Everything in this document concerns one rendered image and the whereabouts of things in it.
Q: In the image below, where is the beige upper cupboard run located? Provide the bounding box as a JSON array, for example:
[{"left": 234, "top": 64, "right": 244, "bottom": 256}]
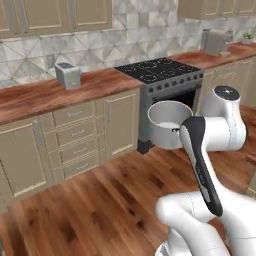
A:
[{"left": 176, "top": 0, "right": 256, "bottom": 20}]

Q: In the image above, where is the grey oven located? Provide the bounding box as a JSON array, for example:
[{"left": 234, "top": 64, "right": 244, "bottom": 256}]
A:
[{"left": 136, "top": 70, "right": 205, "bottom": 155}]

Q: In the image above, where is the black hob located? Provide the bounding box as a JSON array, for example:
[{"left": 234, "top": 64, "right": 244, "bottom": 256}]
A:
[{"left": 114, "top": 57, "right": 204, "bottom": 85}]

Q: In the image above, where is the grey toaster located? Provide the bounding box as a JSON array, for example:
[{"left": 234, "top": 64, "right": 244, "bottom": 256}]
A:
[{"left": 54, "top": 61, "right": 82, "bottom": 91}]

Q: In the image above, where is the grey saucepan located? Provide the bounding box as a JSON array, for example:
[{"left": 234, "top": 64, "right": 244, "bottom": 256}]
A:
[{"left": 147, "top": 100, "right": 194, "bottom": 151}]

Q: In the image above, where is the beige lower cupboard door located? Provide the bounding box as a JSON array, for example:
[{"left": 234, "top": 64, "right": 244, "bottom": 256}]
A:
[
  {"left": 0, "top": 117, "right": 54, "bottom": 205},
  {"left": 104, "top": 89, "right": 141, "bottom": 162}
]

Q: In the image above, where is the green plant in pot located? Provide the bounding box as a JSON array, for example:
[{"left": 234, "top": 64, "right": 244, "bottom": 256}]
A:
[{"left": 241, "top": 30, "right": 256, "bottom": 46}]

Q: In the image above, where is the beige drawer front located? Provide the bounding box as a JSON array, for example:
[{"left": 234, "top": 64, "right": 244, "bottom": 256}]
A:
[
  {"left": 54, "top": 118, "right": 99, "bottom": 148},
  {"left": 58, "top": 137, "right": 100, "bottom": 165},
  {"left": 61, "top": 153, "right": 101, "bottom": 181},
  {"left": 51, "top": 100, "right": 98, "bottom": 128}
]

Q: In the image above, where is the beige cupboard run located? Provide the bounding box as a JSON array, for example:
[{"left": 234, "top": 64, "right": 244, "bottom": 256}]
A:
[
  {"left": 195, "top": 55, "right": 256, "bottom": 116},
  {"left": 176, "top": 0, "right": 256, "bottom": 20}
]

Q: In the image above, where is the grey coffee machine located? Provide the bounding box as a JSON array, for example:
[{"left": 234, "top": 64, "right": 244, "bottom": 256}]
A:
[{"left": 200, "top": 28, "right": 232, "bottom": 57}]

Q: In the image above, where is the beige cupboard door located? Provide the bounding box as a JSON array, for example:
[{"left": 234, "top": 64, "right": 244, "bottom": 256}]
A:
[
  {"left": 15, "top": 0, "right": 73, "bottom": 36},
  {"left": 104, "top": 89, "right": 141, "bottom": 162},
  {"left": 0, "top": 0, "right": 18, "bottom": 39},
  {"left": 70, "top": 0, "right": 113, "bottom": 32},
  {"left": 0, "top": 117, "right": 54, "bottom": 205}
]

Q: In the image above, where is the beige upper cupboard door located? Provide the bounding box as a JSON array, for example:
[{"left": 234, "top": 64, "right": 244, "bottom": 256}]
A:
[
  {"left": 0, "top": 0, "right": 18, "bottom": 39},
  {"left": 70, "top": 0, "right": 113, "bottom": 32},
  {"left": 15, "top": 0, "right": 73, "bottom": 36}
]

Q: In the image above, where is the beige lower cupboard run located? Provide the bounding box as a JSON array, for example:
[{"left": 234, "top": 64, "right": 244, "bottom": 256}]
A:
[{"left": 195, "top": 55, "right": 256, "bottom": 116}]

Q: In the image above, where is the silver cupboard door handle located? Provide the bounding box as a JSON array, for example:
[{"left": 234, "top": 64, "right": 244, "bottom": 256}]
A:
[
  {"left": 106, "top": 102, "right": 112, "bottom": 125},
  {"left": 34, "top": 120, "right": 43, "bottom": 147},
  {"left": 70, "top": 0, "right": 78, "bottom": 29}
]

